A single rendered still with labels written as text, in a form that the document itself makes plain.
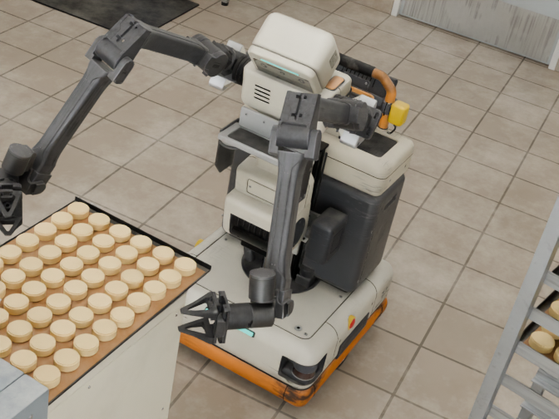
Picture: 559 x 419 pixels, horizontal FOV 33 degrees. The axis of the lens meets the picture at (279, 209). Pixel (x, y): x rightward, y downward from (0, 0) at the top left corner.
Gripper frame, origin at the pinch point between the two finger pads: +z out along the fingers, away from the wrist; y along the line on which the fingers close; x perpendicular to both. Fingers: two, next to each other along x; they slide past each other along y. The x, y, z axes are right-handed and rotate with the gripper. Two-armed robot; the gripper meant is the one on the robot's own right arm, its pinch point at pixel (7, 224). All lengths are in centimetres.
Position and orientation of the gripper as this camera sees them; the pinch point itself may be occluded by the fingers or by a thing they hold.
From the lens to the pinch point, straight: 227.8
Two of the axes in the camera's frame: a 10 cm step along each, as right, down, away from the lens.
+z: 2.4, 6.0, -7.7
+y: 1.5, -8.0, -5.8
